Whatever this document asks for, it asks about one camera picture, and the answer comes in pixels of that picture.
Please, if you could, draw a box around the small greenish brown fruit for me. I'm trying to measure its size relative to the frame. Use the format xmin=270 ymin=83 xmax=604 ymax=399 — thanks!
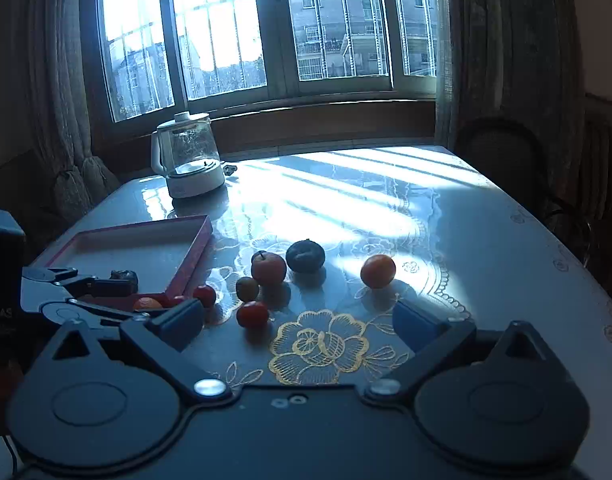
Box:
xmin=236 ymin=276 xmax=260 ymax=303

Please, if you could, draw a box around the floral lace tablecloth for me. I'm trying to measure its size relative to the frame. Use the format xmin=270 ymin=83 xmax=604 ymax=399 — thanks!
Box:
xmin=23 ymin=145 xmax=612 ymax=392

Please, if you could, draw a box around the red rectangular tray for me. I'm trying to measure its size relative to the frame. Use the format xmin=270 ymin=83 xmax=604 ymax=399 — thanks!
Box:
xmin=44 ymin=215 xmax=215 ymax=312

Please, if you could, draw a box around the orange tangerine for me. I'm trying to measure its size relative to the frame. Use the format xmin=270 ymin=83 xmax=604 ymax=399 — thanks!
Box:
xmin=360 ymin=254 xmax=397 ymax=290

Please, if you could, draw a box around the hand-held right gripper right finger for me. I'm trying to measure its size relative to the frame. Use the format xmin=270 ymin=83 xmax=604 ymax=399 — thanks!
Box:
xmin=363 ymin=298 xmax=547 ymax=403

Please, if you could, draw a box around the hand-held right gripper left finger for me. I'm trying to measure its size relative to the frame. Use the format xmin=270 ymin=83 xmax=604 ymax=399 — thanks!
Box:
xmin=50 ymin=298 xmax=231 ymax=402

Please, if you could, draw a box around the dark round-backed chair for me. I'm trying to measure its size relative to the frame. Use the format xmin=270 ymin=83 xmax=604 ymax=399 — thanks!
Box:
xmin=452 ymin=117 xmax=593 ymax=257

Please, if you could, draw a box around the grey hanging curtain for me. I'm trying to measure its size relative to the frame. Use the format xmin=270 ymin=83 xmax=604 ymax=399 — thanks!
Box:
xmin=432 ymin=0 xmax=587 ymax=221

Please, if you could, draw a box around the red apple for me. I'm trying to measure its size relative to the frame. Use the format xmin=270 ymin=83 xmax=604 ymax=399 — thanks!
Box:
xmin=251 ymin=250 xmax=288 ymax=288

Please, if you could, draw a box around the large barred window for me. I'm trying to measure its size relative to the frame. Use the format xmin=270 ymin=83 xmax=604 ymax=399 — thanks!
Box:
xmin=92 ymin=0 xmax=440 ymax=124

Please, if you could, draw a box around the grey tied curtain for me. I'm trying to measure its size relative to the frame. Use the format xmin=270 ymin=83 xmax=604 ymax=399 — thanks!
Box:
xmin=24 ymin=0 xmax=120 ymax=213

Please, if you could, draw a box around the white glass electric kettle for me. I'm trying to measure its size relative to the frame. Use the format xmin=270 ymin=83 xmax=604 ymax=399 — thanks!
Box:
xmin=150 ymin=111 xmax=227 ymax=200

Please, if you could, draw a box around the dark purple plum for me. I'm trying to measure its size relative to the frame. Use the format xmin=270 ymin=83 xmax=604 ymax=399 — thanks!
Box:
xmin=286 ymin=239 xmax=326 ymax=274

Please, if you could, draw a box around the small red cherry tomato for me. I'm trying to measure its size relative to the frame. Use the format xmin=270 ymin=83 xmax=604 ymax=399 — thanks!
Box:
xmin=192 ymin=284 xmax=217 ymax=309

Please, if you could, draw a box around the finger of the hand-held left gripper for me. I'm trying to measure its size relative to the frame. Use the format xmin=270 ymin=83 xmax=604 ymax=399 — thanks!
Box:
xmin=22 ymin=266 xmax=139 ymax=312
xmin=38 ymin=297 xmax=152 ymax=335

